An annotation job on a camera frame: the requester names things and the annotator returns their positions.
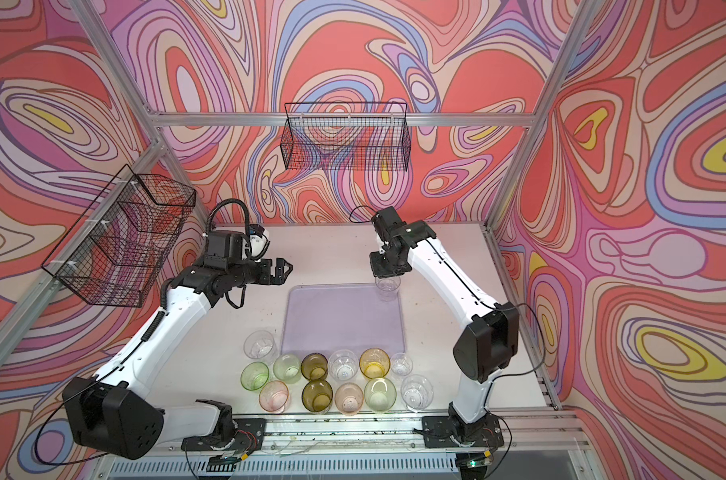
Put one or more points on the green glass far left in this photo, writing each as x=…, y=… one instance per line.
x=255, y=376

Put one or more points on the lavender plastic tray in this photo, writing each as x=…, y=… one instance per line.
x=328, y=318

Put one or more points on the black wire basket wall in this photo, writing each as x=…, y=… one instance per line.
x=123, y=247
x=346, y=135

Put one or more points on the pink glass left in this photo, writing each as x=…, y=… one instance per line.
x=274, y=397

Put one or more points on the pale green glass front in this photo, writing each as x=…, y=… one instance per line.
x=380, y=394

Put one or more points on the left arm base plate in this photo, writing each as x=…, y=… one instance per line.
x=241, y=435

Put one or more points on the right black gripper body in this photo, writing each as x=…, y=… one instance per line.
x=384, y=264

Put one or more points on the aluminium front rail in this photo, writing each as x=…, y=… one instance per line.
x=510, y=431

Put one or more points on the yellow glass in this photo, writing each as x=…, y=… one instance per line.
x=374, y=363

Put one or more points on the small clear glass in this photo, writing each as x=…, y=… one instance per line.
x=401, y=365

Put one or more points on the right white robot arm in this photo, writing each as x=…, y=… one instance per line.
x=489, y=330

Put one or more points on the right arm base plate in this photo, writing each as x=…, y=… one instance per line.
x=459, y=433

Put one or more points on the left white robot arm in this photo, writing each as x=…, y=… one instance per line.
x=109, y=411

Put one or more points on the peach pink glass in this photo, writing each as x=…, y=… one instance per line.
x=349, y=399

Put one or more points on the black wire basket back wall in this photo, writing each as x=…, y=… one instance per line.
x=346, y=135

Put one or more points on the light green glass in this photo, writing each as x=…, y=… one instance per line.
x=287, y=368

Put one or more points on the dark olive glass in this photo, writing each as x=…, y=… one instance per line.
x=314, y=366
x=317, y=396

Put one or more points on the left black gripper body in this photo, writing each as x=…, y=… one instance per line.
x=257, y=273

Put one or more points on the dark olive glass front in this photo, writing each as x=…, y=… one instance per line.
x=317, y=396

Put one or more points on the dark olive glass back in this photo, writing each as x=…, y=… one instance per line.
x=314, y=366

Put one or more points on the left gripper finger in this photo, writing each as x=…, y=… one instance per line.
x=279, y=278
x=282, y=265

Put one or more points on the black wire basket left wall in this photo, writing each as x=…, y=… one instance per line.
x=123, y=247

